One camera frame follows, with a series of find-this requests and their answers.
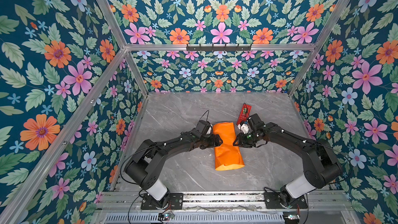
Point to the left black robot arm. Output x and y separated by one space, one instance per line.
145 165

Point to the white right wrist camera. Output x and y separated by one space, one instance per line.
244 127

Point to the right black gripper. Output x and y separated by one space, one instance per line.
241 141

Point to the white slotted cable duct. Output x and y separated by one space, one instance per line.
196 218

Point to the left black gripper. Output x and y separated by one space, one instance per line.
214 143

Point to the left small circuit board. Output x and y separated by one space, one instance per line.
165 217

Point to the black hook rail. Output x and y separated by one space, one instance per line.
218 47

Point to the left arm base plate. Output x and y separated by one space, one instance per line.
173 201

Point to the red tape dispenser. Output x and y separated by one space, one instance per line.
244 114

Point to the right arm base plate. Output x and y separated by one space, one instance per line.
277 200

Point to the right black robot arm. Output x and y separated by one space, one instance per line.
320 164

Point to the aluminium mounting rail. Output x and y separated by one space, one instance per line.
318 200

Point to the right small circuit board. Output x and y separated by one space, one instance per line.
291 218

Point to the yellow orange wrapping paper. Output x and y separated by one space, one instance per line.
227 156

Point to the small circuit board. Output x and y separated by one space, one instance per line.
291 218
165 217

